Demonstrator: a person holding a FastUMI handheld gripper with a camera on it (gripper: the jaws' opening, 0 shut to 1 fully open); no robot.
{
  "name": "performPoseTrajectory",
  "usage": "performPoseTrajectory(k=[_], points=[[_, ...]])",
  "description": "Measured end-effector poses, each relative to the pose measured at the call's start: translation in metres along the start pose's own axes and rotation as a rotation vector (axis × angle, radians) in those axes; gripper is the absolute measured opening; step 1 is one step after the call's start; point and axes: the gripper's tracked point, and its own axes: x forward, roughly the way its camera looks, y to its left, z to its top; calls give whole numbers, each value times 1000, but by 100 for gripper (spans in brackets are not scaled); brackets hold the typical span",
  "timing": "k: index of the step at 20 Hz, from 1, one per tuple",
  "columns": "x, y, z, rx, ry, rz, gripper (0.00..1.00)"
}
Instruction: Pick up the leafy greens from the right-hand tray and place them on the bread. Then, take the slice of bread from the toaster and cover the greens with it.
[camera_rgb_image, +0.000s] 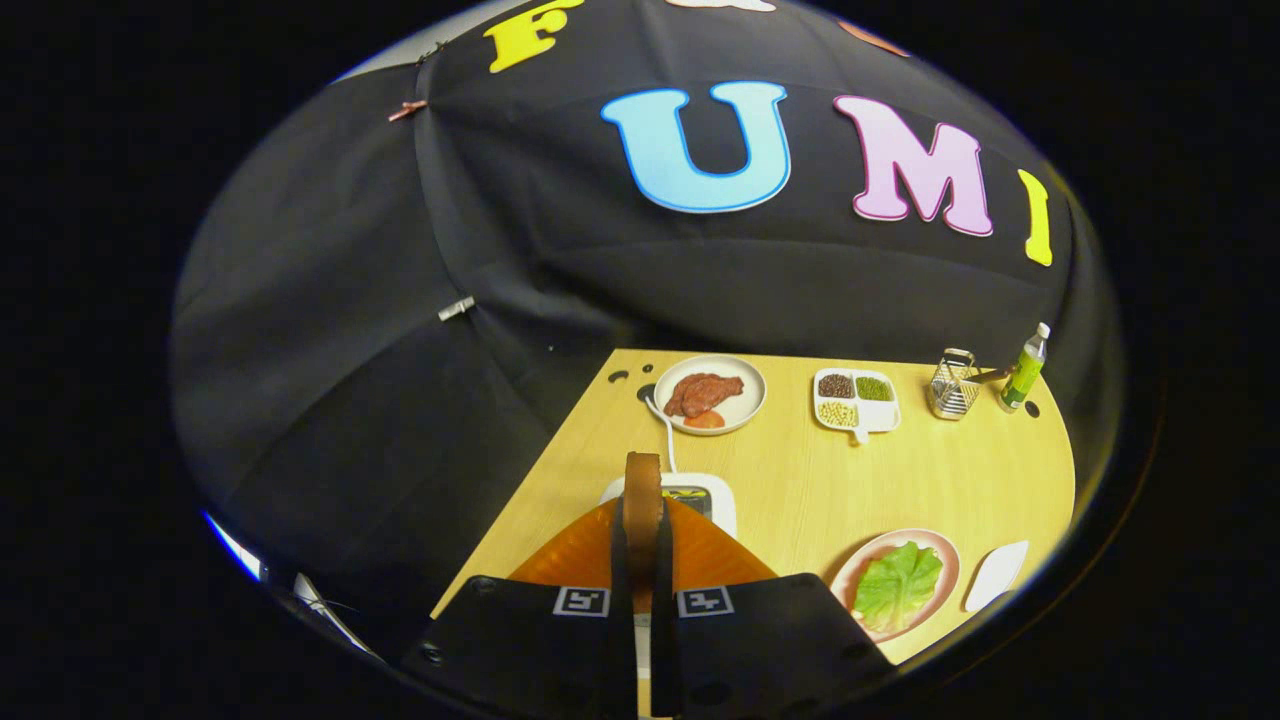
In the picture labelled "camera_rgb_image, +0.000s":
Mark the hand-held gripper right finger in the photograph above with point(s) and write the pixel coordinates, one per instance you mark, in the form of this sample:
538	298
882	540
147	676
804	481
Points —
760	645

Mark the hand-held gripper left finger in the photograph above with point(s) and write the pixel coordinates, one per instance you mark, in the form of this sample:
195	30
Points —
530	645

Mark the green lettuce leaf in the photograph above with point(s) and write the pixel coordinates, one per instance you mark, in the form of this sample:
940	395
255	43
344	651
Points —
897	585

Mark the plain bread slice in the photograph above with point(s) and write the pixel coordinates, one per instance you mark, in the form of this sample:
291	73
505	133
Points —
643	500

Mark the white toaster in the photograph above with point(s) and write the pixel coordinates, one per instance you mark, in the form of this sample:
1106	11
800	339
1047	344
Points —
715	500

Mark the pink round plate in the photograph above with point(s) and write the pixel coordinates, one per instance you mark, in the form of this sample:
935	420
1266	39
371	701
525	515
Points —
950	580

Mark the orange tomato slice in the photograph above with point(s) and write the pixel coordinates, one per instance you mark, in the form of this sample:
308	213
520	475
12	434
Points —
705	420

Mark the white round plate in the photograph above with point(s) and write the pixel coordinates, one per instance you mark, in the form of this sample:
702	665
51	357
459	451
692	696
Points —
745	410

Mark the white square plate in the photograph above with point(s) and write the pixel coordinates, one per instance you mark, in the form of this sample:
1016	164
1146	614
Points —
995	578

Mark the white divided bean dish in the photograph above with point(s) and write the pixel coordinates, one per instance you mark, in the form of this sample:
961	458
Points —
880	415

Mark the red meat piece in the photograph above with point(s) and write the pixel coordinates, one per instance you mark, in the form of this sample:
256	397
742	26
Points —
700	392

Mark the silver cloth clip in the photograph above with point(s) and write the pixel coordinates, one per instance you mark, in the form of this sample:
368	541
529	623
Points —
457	307

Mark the black backdrop cloth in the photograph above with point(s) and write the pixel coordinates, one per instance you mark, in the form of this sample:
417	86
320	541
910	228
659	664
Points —
560	270

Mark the green label drink bottle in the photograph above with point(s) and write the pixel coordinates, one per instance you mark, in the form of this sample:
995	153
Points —
1022	375

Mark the pink cloth clip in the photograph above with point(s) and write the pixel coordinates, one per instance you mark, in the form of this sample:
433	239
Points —
407	109

